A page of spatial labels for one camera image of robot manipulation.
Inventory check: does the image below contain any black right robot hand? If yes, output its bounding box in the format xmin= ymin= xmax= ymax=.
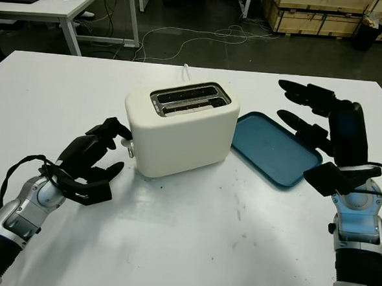
xmin=273 ymin=78 xmax=376 ymax=171

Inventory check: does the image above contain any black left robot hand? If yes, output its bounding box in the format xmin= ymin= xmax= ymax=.
xmin=54 ymin=113 xmax=133 ymax=187

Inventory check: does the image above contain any cream white two-slot toaster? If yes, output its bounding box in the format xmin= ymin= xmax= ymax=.
xmin=118 ymin=76 xmax=242 ymax=184

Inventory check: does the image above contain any blue plastic tray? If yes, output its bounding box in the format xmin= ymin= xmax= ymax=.
xmin=229 ymin=109 xmax=327 ymax=192

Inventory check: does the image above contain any black trash bin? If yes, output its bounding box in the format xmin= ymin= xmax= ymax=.
xmin=352 ymin=12 xmax=382 ymax=54

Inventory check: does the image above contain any large wooden crate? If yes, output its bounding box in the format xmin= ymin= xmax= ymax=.
xmin=260 ymin=0 xmax=371 ymax=39

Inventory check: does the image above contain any white office desk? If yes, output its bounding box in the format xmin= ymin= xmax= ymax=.
xmin=0 ymin=0 xmax=143 ymax=61

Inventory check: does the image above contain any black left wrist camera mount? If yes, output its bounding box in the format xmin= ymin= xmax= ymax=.
xmin=56 ymin=170 xmax=114 ymax=208

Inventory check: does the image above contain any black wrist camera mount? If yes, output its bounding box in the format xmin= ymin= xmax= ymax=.
xmin=302 ymin=159 xmax=382 ymax=201
xmin=56 ymin=170 xmax=114 ymax=208

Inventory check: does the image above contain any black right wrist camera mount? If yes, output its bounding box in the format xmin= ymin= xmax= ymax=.
xmin=302 ymin=159 xmax=382 ymax=201

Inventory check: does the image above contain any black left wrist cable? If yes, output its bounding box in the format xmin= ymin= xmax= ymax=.
xmin=0 ymin=152 xmax=65 ymax=212

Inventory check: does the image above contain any black hanging desk cable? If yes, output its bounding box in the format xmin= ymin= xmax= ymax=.
xmin=92 ymin=0 xmax=126 ymax=60

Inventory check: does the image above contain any white toaster power cord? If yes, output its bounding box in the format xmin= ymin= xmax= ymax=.
xmin=181 ymin=63 xmax=194 ymax=84

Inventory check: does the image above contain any white floor cable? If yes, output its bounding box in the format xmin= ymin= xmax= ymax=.
xmin=134 ymin=15 xmax=280 ymax=72

